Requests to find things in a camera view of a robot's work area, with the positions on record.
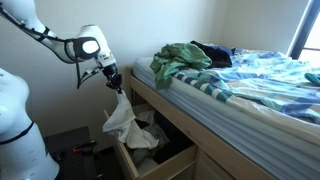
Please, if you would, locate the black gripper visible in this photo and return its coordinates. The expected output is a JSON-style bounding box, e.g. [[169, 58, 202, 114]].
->
[[102, 63, 124, 94]]

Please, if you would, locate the white waffle towel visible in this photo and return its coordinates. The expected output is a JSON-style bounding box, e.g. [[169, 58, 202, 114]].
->
[[102, 89, 160, 150]]

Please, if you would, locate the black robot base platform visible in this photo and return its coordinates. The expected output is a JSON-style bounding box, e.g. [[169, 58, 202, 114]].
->
[[43, 125, 101, 180]]

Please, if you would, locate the large open wooden drawer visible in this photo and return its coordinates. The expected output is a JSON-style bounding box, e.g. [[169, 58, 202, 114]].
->
[[103, 102, 199, 180]]

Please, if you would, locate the wooden closed drawer bank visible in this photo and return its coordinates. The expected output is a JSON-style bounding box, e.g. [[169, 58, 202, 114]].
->
[[193, 151, 234, 180]]

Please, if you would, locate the dark navy folded garment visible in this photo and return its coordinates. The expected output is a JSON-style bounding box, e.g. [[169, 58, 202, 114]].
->
[[134, 119, 150, 130]]

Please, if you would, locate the grey white shirt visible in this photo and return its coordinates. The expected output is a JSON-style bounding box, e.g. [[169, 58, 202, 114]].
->
[[128, 109, 171, 168]]

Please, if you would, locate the green garment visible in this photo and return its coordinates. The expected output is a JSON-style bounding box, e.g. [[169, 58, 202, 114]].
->
[[149, 42, 213, 91]]

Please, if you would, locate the black garment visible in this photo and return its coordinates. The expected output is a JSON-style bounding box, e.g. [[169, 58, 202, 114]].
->
[[151, 111, 196, 164]]

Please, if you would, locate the dark navy garment with blue trim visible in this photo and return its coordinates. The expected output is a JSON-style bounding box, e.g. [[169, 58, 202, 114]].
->
[[189, 40, 236, 69]]

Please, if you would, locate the mattress with light blue sheet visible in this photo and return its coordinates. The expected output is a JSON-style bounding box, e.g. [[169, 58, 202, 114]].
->
[[132, 57, 320, 180]]

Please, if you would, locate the blue patterned duvet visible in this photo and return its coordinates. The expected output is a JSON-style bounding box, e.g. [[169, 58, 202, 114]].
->
[[171, 48, 320, 125]]

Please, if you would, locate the teal cloth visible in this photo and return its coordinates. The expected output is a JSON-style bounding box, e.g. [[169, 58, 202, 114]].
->
[[304, 72, 320, 86]]

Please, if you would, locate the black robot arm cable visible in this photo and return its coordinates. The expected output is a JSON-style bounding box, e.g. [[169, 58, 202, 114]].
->
[[0, 6, 101, 89]]

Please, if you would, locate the wooden bed frame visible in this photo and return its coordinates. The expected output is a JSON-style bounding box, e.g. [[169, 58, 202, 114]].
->
[[124, 66, 278, 180]]

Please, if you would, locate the red handled clamp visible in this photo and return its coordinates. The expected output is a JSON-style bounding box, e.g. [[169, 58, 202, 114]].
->
[[72, 139, 99, 154]]

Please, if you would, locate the dark window frame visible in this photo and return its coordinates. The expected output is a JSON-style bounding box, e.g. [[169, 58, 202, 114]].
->
[[288, 0, 320, 61]]

